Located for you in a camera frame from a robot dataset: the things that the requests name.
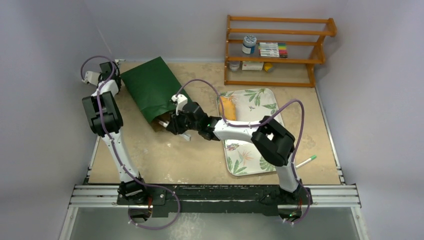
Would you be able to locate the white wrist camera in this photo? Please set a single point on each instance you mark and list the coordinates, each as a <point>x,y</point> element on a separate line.
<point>179,100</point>
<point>91,78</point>

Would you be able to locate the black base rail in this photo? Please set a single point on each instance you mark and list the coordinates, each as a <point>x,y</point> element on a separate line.
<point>268,200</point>

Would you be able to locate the white jar blue lid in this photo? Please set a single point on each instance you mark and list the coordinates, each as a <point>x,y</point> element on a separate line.
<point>249,44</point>

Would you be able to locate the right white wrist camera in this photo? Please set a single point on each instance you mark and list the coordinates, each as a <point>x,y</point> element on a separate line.
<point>179,100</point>

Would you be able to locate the yellow fake bread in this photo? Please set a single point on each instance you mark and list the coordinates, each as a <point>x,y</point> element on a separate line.
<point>229,109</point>

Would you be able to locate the green paper bag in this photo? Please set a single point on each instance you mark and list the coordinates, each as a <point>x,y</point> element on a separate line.
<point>151,85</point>

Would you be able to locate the metal tongs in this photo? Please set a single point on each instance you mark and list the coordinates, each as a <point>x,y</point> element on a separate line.
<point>185,136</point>

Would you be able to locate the leaf pattern serving tray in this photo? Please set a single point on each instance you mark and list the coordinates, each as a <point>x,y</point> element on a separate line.
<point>243,158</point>

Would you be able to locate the green white marker pen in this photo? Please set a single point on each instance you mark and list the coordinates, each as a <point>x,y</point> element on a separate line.
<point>310,159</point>

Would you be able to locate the orange wooden shelf rack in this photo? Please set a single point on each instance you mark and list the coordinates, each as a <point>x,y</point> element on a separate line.
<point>304,38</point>

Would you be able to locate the coloured marker set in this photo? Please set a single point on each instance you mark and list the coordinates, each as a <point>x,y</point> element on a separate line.
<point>273,49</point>

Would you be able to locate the small grey jar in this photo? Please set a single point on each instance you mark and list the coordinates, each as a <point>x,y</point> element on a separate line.
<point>234,66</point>

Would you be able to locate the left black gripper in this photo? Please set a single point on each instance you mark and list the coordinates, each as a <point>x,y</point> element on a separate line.
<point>100,78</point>

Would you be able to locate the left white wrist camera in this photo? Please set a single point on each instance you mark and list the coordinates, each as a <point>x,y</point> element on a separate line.
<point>91,78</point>

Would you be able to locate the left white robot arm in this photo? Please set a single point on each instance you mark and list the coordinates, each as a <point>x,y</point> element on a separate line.
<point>105,120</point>

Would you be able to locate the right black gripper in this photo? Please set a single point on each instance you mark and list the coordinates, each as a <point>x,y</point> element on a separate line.
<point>176,122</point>

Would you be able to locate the white small box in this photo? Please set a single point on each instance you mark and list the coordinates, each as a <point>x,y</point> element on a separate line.
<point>252,65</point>

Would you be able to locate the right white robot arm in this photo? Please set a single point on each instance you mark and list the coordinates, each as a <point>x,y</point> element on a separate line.
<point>273,141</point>

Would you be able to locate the small yellow object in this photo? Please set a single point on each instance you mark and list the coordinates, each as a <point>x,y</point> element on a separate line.
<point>268,67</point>

